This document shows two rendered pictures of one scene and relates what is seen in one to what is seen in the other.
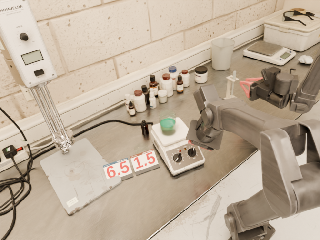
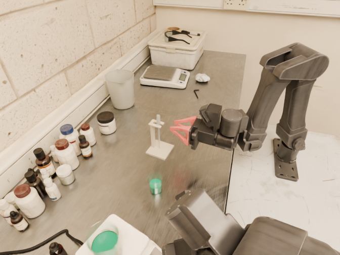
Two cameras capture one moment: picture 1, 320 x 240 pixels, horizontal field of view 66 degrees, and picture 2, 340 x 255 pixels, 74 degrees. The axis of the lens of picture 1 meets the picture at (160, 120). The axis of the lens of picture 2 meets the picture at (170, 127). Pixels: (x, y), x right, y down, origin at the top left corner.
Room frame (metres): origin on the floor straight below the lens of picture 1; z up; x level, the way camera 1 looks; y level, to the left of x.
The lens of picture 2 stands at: (0.44, 0.00, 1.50)
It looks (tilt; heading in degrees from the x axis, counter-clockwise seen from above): 39 degrees down; 322
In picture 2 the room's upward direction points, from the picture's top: straight up
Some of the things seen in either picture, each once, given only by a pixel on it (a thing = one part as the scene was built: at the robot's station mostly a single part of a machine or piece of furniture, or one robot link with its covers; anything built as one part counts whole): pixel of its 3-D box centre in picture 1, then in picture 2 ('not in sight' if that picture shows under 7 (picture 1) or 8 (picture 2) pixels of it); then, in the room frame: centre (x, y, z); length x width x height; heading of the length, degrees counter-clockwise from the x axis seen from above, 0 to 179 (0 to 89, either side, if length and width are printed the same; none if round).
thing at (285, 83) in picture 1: (291, 92); (239, 129); (0.72, -0.48, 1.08); 0.12 x 0.09 x 0.12; 66
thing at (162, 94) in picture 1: (162, 96); (66, 174); (1.02, -0.03, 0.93); 0.05 x 0.05 x 0.05
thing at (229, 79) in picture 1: (233, 90); (159, 137); (0.94, -0.35, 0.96); 0.08 x 0.08 x 0.13; 27
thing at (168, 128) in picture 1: (168, 124); (107, 246); (0.68, -0.03, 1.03); 0.07 x 0.06 x 0.08; 18
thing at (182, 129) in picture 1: (171, 130); (113, 247); (0.69, -0.04, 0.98); 0.12 x 0.12 x 0.01; 19
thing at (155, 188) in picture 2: not in sight; (155, 183); (0.81, -0.23, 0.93); 0.04 x 0.04 x 0.06
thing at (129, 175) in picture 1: (118, 171); not in sight; (0.58, 0.17, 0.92); 0.09 x 0.06 x 0.04; 108
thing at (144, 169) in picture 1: (145, 161); not in sight; (0.61, 0.07, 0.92); 0.09 x 0.06 x 0.04; 108
